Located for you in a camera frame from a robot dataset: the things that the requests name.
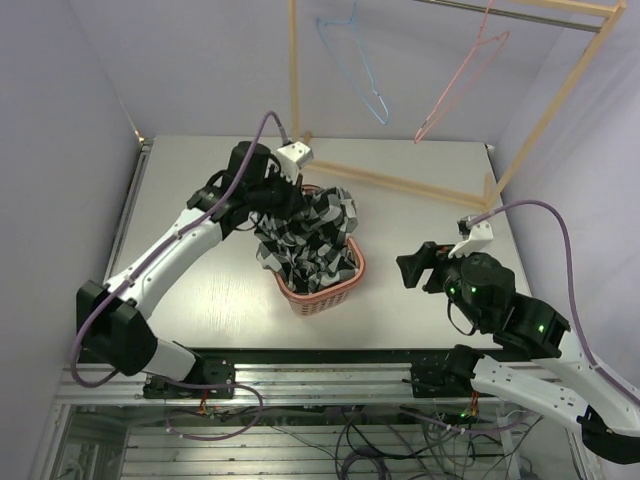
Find black white checkered shirt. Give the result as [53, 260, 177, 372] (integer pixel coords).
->
[248, 185, 362, 297]

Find pink wire hanger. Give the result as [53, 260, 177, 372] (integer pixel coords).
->
[413, 1, 510, 144]

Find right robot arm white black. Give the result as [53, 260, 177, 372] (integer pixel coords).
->
[396, 242, 639, 465]

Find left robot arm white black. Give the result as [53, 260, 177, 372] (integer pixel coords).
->
[72, 140, 313, 389]

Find pink plastic laundry basket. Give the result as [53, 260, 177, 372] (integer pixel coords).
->
[269, 184, 370, 320]

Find wooden clothes rack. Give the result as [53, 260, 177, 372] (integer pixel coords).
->
[287, 1, 628, 211]

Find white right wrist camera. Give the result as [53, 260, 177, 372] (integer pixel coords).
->
[448, 216, 494, 259]

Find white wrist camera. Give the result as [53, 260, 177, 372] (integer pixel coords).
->
[274, 141, 314, 178]
[448, 216, 494, 259]

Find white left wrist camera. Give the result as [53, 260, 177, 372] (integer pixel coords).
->
[274, 141, 314, 178]

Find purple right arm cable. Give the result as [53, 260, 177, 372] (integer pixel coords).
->
[467, 199, 640, 406]

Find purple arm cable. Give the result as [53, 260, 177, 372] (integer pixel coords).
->
[467, 199, 640, 406]
[72, 110, 291, 396]

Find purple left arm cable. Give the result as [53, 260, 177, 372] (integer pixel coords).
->
[72, 110, 291, 396]

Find aluminium rail base frame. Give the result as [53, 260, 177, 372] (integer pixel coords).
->
[29, 137, 601, 480]

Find loose cables under table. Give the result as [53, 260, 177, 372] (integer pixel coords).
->
[164, 384, 551, 480]

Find blue wire hanger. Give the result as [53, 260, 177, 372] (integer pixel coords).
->
[315, 1, 390, 126]

